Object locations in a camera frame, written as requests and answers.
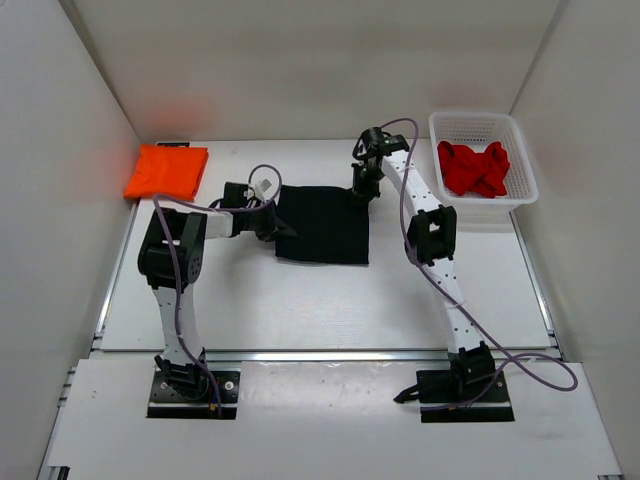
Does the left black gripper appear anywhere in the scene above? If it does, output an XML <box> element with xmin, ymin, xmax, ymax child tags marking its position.
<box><xmin>240</xmin><ymin>199</ymin><xmax>297</xmax><ymax>242</ymax></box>

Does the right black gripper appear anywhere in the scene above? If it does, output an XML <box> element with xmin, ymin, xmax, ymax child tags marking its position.
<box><xmin>352</xmin><ymin>163</ymin><xmax>388</xmax><ymax>211</ymax></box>

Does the black t shirt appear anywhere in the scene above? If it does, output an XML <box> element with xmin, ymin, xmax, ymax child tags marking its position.
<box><xmin>275</xmin><ymin>185</ymin><xmax>369</xmax><ymax>266</ymax></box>

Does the orange t shirt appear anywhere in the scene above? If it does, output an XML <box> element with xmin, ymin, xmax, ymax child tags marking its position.
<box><xmin>123</xmin><ymin>145</ymin><xmax>209</xmax><ymax>201</ymax></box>

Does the red t shirt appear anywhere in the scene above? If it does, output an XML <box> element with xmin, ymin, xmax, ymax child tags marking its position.
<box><xmin>437</xmin><ymin>141</ymin><xmax>511</xmax><ymax>199</ymax></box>

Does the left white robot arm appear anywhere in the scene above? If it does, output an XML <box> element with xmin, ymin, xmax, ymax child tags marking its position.
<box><xmin>137</xmin><ymin>180</ymin><xmax>296</xmax><ymax>404</ymax></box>

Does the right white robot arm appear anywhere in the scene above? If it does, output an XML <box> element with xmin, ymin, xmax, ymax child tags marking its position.
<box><xmin>351</xmin><ymin>127</ymin><xmax>496</xmax><ymax>403</ymax></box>

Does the white plastic basket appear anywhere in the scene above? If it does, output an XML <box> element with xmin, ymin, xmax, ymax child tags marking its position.
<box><xmin>428</xmin><ymin>111</ymin><xmax>539</xmax><ymax>223</ymax></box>

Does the dark label sticker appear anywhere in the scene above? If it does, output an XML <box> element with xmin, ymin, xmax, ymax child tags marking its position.
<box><xmin>156</xmin><ymin>142</ymin><xmax>190</xmax><ymax>148</ymax></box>

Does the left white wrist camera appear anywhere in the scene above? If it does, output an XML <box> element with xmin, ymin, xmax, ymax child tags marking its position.
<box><xmin>251</xmin><ymin>178</ymin><xmax>277</xmax><ymax>202</ymax></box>

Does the aluminium rail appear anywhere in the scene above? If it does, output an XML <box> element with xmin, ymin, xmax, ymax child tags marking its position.
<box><xmin>206</xmin><ymin>349</ymin><xmax>448</xmax><ymax>363</ymax></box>

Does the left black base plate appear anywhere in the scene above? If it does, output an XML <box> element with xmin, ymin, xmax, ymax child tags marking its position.
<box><xmin>146</xmin><ymin>370</ymin><xmax>241</xmax><ymax>420</ymax></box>

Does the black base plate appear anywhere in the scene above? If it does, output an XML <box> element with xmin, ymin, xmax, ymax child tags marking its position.
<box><xmin>393</xmin><ymin>370</ymin><xmax>515</xmax><ymax>423</ymax></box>
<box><xmin>146</xmin><ymin>370</ymin><xmax>241</xmax><ymax>420</ymax></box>

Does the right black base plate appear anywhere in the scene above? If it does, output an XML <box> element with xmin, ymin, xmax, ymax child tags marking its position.
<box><xmin>393</xmin><ymin>370</ymin><xmax>515</xmax><ymax>423</ymax></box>

